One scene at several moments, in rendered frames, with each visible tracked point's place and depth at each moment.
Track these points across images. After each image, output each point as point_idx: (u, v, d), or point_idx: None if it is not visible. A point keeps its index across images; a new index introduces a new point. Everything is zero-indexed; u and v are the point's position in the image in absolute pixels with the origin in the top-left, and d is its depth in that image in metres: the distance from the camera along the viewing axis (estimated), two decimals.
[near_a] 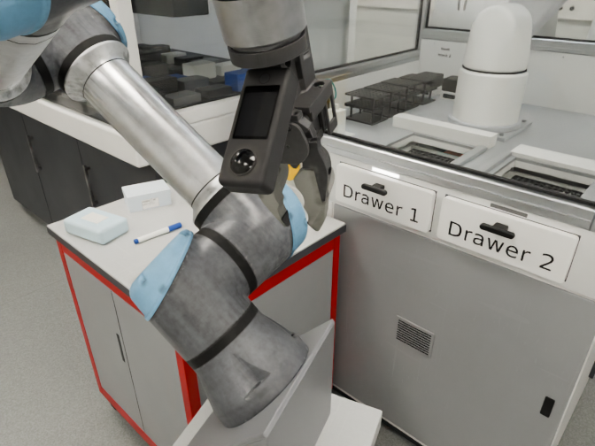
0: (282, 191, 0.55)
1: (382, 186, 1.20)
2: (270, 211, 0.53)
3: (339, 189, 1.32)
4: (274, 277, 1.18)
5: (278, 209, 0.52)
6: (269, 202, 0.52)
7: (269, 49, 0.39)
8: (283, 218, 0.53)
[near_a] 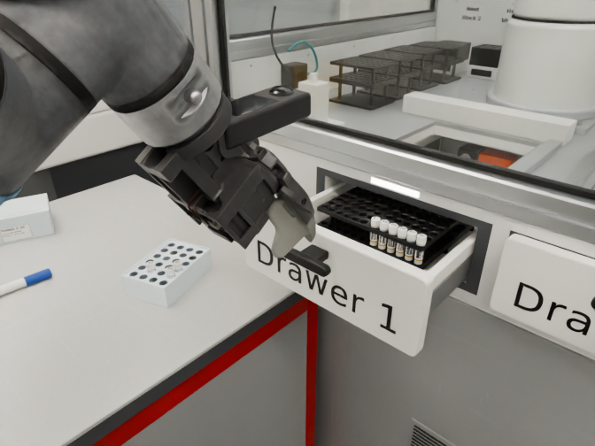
0: (294, 241, 0.49)
1: (321, 254, 0.57)
2: (312, 219, 0.50)
3: (251, 248, 0.69)
4: (193, 377, 0.66)
5: None
6: None
7: None
8: None
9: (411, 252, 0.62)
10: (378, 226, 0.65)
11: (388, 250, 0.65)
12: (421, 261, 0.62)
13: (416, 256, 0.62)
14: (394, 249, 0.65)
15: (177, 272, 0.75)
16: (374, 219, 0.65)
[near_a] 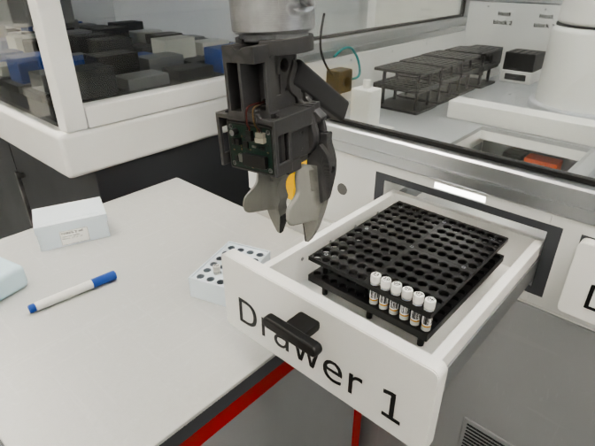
0: (302, 221, 0.49)
1: (312, 326, 0.48)
2: (320, 212, 0.51)
3: (231, 304, 0.60)
4: (266, 376, 0.67)
5: None
6: (318, 202, 0.51)
7: None
8: (309, 220, 0.52)
9: (418, 317, 0.53)
10: (379, 284, 0.56)
11: (390, 312, 0.56)
12: (429, 327, 0.53)
13: (423, 321, 0.53)
14: (397, 311, 0.56)
15: None
16: (374, 276, 0.55)
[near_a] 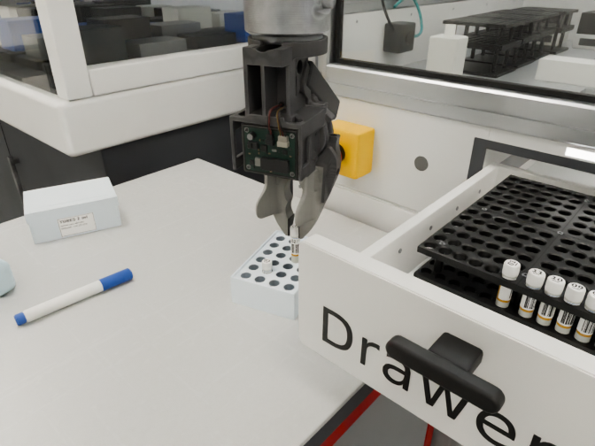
0: (304, 220, 0.49)
1: (475, 358, 0.29)
2: None
3: (309, 317, 0.41)
4: None
5: None
6: None
7: None
8: None
9: None
10: (541, 287, 0.37)
11: (560, 330, 0.37)
12: None
13: None
14: (570, 329, 0.37)
15: (501, 287, 0.39)
16: (537, 275, 0.36)
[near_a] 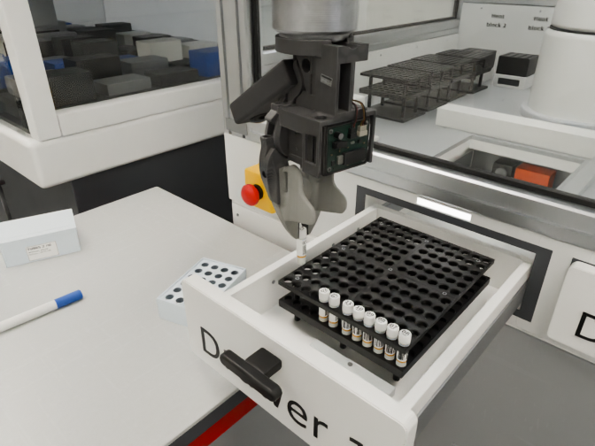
0: (326, 211, 0.51)
1: (272, 365, 0.43)
2: None
3: (194, 334, 0.55)
4: (235, 407, 0.63)
5: None
6: (307, 193, 0.53)
7: None
8: None
9: (392, 351, 0.49)
10: (351, 313, 0.51)
11: (364, 344, 0.51)
12: (405, 363, 0.49)
13: (397, 356, 0.48)
14: (371, 343, 0.51)
15: (328, 312, 0.53)
16: (346, 305, 0.51)
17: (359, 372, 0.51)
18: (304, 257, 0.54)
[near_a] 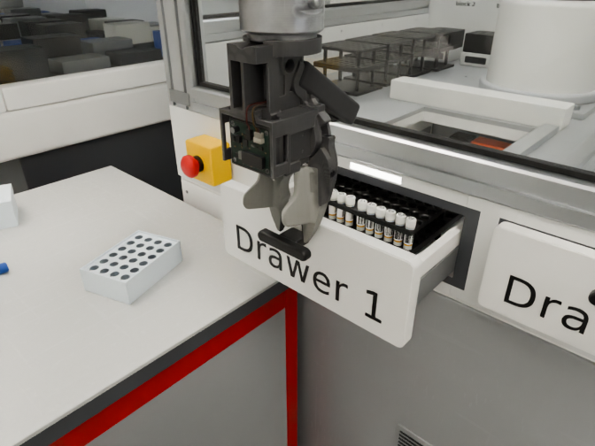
0: (299, 222, 0.49)
1: (302, 237, 0.53)
2: (320, 215, 0.51)
3: (229, 234, 0.65)
4: (153, 380, 0.60)
5: None
6: None
7: None
8: None
9: (400, 237, 0.58)
10: (365, 210, 0.61)
11: (375, 236, 0.60)
12: (411, 246, 0.58)
13: (405, 240, 0.57)
14: (382, 234, 0.60)
15: (345, 212, 0.63)
16: (361, 202, 0.60)
17: None
18: (335, 215, 0.65)
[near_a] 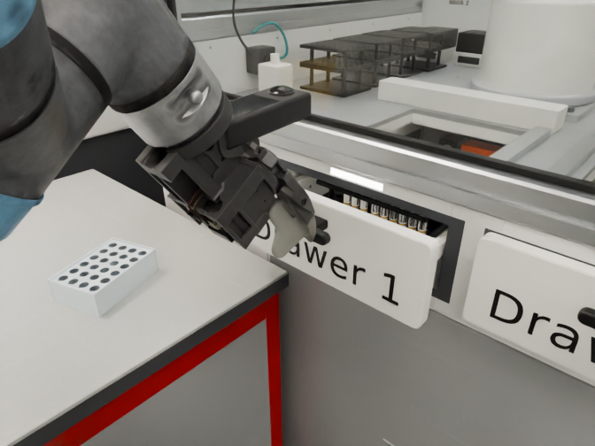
0: (295, 241, 0.49)
1: (320, 223, 0.55)
2: (312, 219, 0.50)
3: None
4: (121, 398, 0.57)
5: None
6: None
7: None
8: None
9: (414, 224, 0.60)
10: None
11: None
12: (425, 233, 0.60)
13: (419, 226, 0.59)
14: (396, 222, 0.62)
15: (360, 201, 0.64)
16: None
17: None
18: (350, 204, 0.67)
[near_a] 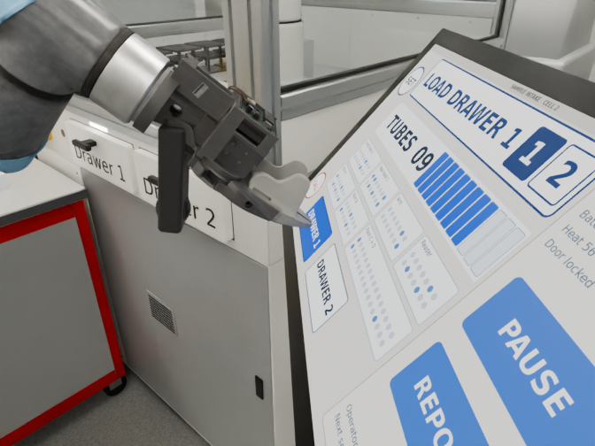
0: None
1: (90, 142, 1.07)
2: None
3: (73, 149, 1.19)
4: None
5: None
6: None
7: (134, 121, 0.45)
8: None
9: None
10: None
11: None
12: None
13: None
14: None
15: None
16: None
17: None
18: None
